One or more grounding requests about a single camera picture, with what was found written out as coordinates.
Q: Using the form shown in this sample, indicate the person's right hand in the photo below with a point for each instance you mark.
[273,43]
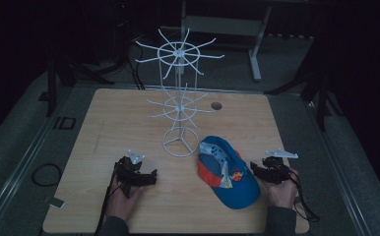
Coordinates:
[283,192]

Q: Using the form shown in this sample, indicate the person's left hand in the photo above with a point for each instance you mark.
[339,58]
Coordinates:
[122,200]

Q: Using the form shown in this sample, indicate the black rectangular floor bracket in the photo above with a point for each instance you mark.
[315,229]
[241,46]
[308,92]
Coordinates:
[64,123]

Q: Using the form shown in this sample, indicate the black tripod stand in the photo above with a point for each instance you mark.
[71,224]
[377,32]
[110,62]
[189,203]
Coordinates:
[312,82]
[76,62]

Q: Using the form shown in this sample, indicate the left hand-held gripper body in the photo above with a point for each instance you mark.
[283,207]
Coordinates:
[129,171]

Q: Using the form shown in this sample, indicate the blue and red cap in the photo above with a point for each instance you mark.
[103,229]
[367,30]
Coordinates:
[226,173]

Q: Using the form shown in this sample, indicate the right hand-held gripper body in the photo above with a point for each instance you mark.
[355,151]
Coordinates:
[276,169]

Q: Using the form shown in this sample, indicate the white metal desk frame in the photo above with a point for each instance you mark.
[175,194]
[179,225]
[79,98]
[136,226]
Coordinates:
[226,36]

